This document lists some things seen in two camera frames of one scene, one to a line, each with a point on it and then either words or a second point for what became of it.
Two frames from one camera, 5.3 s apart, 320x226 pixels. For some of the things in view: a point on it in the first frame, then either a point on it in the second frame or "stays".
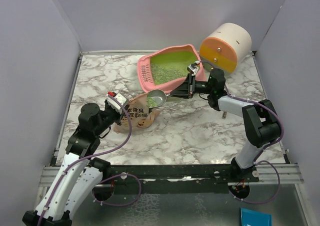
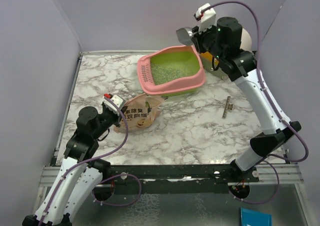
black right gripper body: x=202 y=87 -> x=206 y=39
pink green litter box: x=167 y=69 stays
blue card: x=249 y=217 stays
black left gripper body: x=109 y=116 stays
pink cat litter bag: x=141 y=116 stays
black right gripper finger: x=187 y=88 -> x=195 y=29
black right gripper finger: x=182 y=91 -> x=195 y=41
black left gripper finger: x=119 y=122 stays
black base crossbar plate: x=174 y=178 stays
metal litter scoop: x=156 y=98 -> x=185 y=35
